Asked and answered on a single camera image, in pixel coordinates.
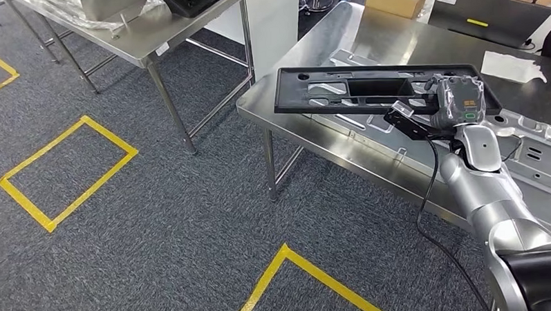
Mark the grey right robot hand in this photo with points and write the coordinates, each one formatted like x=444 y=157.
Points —
x=459 y=102

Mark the grey sheet metal box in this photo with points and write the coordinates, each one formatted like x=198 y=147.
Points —
x=110 y=6

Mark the chrome round pedestal base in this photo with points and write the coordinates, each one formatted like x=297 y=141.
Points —
x=316 y=2

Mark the stamped sheet metal panel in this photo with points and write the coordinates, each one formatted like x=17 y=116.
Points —
x=533 y=182

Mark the white cabinet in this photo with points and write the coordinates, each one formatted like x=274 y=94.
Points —
x=275 y=26

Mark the white paper sheet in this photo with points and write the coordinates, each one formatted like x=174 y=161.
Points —
x=506 y=66

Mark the stainless steel table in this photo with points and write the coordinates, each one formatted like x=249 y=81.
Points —
x=138 y=40

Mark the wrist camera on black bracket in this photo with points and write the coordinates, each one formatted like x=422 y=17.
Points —
x=407 y=127

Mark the black plastic frame part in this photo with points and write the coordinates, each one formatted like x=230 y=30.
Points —
x=192 y=6
x=291 y=94

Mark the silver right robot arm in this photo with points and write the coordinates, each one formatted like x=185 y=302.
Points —
x=487 y=193

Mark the stainless steel workbench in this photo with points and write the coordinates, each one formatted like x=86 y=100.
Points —
x=390 y=36

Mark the small metal pin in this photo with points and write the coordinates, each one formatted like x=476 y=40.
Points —
x=122 y=21

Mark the white desk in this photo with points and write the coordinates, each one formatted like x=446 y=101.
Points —
x=539 y=30

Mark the white label sticker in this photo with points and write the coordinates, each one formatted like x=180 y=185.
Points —
x=162 y=48

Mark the black laptop with yellow sticker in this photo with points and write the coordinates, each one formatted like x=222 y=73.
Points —
x=490 y=7

